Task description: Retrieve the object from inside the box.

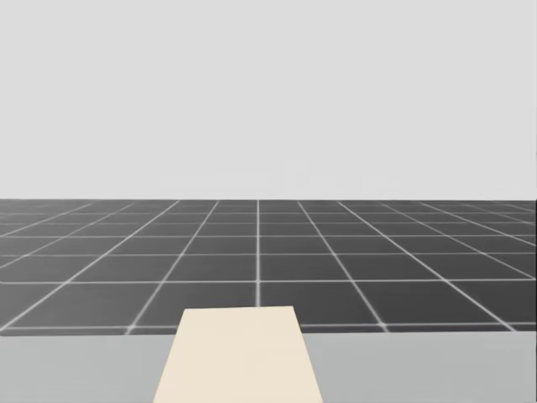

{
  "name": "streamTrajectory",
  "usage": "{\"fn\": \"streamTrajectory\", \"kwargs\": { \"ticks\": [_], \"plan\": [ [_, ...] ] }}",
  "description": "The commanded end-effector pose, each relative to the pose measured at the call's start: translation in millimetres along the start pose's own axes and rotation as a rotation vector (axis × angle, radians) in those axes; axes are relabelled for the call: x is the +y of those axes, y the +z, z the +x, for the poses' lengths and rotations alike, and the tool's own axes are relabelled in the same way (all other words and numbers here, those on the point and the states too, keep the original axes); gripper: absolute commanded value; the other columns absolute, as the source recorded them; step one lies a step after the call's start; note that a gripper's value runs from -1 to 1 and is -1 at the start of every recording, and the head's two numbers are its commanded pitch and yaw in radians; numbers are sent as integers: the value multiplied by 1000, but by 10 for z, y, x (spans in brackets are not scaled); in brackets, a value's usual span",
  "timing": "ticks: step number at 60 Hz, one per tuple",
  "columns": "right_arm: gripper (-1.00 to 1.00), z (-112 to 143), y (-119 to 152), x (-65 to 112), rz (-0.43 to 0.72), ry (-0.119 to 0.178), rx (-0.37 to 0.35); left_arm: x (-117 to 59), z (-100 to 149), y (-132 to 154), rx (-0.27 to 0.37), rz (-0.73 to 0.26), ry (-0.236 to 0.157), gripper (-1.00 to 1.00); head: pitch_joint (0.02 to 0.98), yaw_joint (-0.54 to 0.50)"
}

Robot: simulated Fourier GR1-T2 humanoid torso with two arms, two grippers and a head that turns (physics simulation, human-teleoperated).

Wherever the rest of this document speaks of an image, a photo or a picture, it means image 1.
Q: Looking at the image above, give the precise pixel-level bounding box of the tall board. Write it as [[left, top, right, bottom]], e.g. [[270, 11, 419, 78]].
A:
[[152, 306, 325, 403]]

